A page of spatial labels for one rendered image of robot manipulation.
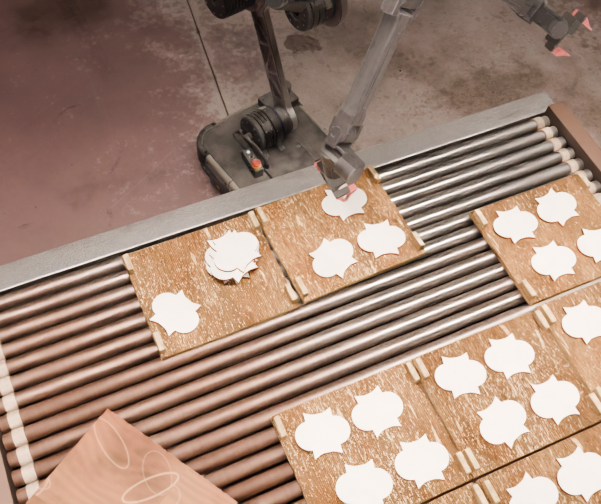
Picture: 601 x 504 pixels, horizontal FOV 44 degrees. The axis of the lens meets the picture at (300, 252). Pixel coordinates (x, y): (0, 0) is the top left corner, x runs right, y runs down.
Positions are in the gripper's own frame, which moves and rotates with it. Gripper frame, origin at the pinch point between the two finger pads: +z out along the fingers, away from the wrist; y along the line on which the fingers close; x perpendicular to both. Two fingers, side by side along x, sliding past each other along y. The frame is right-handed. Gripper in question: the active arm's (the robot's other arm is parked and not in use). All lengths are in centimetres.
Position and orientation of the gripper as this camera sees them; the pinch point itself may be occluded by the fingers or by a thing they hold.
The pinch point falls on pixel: (337, 187)
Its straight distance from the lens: 222.1
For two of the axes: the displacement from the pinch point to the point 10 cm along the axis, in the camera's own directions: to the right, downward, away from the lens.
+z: 1.4, 4.4, 8.9
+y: 4.5, 7.7, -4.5
